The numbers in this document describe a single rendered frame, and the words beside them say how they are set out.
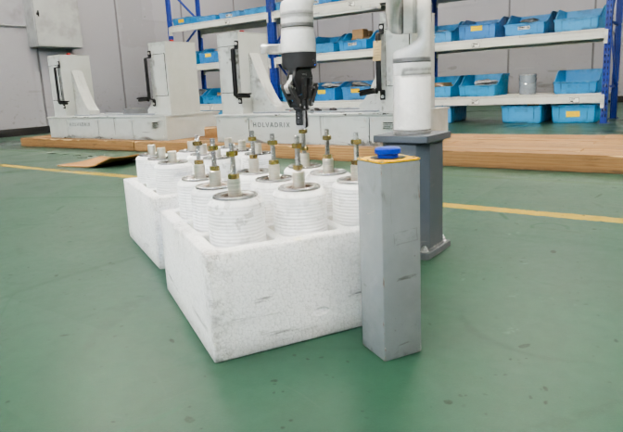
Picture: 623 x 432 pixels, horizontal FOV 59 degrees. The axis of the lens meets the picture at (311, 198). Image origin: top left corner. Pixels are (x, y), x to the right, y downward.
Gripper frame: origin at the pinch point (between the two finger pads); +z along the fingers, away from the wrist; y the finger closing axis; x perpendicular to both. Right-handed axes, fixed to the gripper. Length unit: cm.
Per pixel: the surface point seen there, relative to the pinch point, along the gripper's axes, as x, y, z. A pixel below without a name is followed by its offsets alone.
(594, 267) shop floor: -58, 26, 36
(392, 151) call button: -31.7, -29.1, 3.1
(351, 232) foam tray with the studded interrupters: -21.8, -23.2, 17.9
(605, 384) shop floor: -61, -26, 36
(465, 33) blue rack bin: 71, 451, -48
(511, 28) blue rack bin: 28, 446, -50
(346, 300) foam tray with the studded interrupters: -20.9, -24.5, 30.0
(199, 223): 5.1, -30.8, 16.6
